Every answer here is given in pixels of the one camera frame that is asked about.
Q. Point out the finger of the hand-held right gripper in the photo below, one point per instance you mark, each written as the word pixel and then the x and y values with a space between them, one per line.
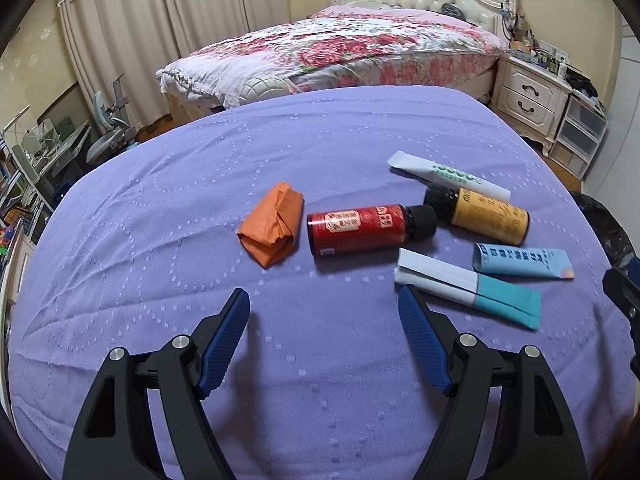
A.
pixel 634 269
pixel 622 292

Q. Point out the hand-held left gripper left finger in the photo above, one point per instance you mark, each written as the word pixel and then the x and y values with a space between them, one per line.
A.
pixel 225 345

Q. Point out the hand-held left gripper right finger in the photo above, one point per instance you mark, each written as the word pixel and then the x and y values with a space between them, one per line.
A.
pixel 425 345

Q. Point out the bin with black liner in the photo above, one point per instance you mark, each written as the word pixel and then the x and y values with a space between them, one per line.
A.
pixel 605 230

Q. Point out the teal and white carton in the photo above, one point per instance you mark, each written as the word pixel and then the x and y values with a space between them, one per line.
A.
pixel 450 277

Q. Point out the light blue tube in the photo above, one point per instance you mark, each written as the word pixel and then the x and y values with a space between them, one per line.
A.
pixel 520 260

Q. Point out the orange paper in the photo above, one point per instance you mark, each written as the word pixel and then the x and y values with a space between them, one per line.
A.
pixel 272 225

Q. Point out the red bottle with black cap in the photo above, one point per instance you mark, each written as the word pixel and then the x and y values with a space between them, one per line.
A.
pixel 360 227

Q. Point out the yellow bottle with black cap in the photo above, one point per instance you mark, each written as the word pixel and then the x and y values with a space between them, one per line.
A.
pixel 490 217

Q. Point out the white tube with green print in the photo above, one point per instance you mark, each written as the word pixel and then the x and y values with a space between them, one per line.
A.
pixel 425 166

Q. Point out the clear plastic drawer unit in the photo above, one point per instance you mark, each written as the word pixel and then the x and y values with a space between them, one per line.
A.
pixel 580 130

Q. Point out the white wardrobe door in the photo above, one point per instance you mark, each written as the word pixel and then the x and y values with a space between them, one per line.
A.
pixel 625 110

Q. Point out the purple tablecloth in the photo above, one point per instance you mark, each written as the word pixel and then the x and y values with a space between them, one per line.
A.
pixel 150 185

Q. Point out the black cloth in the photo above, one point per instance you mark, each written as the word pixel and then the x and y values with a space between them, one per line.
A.
pixel 582 82

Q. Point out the white nightstand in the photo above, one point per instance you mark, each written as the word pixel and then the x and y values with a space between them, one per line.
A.
pixel 525 90

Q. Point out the grey desk chair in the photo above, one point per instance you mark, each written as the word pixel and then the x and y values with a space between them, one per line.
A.
pixel 110 135

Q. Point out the cluster of small bottles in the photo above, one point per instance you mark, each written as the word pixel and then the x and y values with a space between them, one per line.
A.
pixel 535 50

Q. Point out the bookshelf with books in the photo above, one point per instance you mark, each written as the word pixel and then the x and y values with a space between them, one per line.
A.
pixel 20 210

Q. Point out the grey study desk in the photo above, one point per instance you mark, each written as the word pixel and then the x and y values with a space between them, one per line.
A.
pixel 55 155

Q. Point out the dark cloth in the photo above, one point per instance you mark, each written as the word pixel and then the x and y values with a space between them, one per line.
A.
pixel 454 10

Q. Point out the pink floral quilt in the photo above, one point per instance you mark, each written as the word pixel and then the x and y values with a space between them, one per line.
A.
pixel 325 45

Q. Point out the beige curtain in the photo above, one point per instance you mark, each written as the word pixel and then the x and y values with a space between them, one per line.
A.
pixel 225 0
pixel 115 35

